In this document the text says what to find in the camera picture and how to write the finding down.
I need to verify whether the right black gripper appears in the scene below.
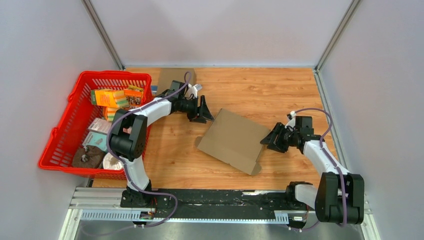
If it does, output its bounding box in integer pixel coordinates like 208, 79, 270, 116
259, 122, 299, 153

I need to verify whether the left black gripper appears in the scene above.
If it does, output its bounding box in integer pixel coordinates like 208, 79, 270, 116
178, 95, 215, 125

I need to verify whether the cardboard box stack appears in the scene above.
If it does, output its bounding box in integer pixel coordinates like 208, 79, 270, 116
194, 108, 271, 176

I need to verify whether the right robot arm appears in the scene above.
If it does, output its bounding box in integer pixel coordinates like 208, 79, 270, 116
260, 116, 365, 225

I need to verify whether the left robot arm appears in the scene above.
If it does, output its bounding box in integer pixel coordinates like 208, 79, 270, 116
106, 80, 214, 208

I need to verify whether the orange snack packet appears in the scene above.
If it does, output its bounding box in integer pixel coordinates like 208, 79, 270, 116
123, 85, 144, 107

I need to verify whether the orange sponge pack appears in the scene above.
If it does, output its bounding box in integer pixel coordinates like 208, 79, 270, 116
90, 88, 129, 108

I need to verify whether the pink packaged item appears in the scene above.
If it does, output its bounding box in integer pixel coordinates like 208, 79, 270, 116
87, 117, 112, 135

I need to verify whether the white tape roll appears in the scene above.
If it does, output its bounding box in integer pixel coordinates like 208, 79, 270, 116
102, 153, 124, 171

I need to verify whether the teal packaged item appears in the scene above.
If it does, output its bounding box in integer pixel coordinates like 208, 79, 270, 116
82, 131, 108, 152

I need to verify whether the red plastic shopping basket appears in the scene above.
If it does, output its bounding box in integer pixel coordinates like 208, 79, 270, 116
38, 70, 153, 180

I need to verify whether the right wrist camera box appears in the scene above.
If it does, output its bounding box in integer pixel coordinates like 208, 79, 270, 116
285, 111, 297, 128

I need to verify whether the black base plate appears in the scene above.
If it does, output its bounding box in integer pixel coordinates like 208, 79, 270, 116
120, 188, 312, 220

